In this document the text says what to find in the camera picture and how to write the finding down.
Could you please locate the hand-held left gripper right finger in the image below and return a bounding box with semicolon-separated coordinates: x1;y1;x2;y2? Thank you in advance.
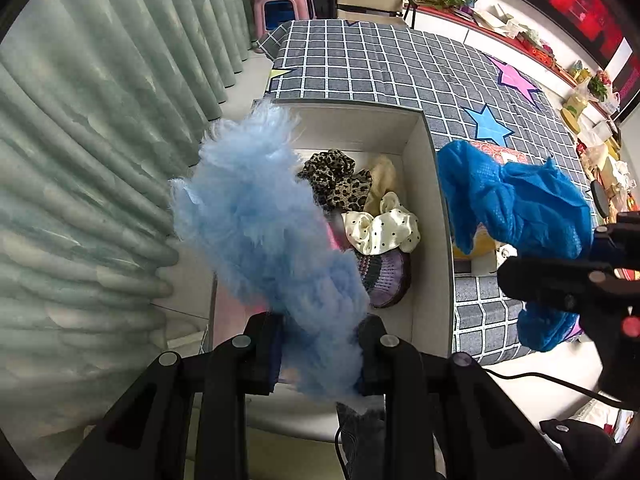
355;314;576;480

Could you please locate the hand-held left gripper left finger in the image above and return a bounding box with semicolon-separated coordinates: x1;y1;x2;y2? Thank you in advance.
55;312;286;480

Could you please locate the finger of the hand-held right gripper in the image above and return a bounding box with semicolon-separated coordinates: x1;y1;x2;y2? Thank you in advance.
497;255;626;316
590;212;640;271

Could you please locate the purple brown striped knit sock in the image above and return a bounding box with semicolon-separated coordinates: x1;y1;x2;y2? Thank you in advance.
352;249;413;308

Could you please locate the blue glove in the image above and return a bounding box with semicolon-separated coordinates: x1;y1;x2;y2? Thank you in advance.
436;140;596;353

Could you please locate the light blue fluffy cloth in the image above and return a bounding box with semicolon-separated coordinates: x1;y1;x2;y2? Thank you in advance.
169;99;368;403

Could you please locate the pink fluffy cloth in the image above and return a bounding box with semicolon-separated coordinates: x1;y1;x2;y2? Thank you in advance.
322;212;351;253

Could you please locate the cream polka dot scrunchie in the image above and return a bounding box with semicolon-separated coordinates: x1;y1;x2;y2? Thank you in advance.
341;191;421;256

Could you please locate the leopard print scrunchie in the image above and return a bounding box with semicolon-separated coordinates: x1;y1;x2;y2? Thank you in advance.
297;150;373;213

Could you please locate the beige sock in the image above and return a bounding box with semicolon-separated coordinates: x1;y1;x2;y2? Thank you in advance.
362;155;401;216

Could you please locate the white storage box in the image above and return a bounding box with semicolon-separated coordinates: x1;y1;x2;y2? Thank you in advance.
202;99;456;431

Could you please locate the black round disc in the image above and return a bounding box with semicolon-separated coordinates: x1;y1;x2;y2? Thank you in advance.
590;180;613;221

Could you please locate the person's leg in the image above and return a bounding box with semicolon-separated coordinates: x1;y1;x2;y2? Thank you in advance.
336;402;388;480

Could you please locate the red cardboard box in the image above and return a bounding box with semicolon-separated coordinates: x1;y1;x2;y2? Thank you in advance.
452;141;531;276

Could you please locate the jar with gold lid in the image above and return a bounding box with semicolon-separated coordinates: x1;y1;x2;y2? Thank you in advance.
560;95;588;133

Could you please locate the checkered star print tablecloth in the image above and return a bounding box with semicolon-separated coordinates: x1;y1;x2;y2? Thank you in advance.
262;19;593;366

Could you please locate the white sideboard with red trim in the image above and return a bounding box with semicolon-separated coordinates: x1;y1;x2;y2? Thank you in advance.
405;2;621;126

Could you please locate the green pleated curtain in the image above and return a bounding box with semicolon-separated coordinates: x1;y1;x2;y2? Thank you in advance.
0;0;251;411

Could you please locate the pink plastic stool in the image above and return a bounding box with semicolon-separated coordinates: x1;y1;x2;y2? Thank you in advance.
251;0;319;53

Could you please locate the black cable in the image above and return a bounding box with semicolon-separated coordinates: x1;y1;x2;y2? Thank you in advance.
334;400;351;480
482;367;628;408

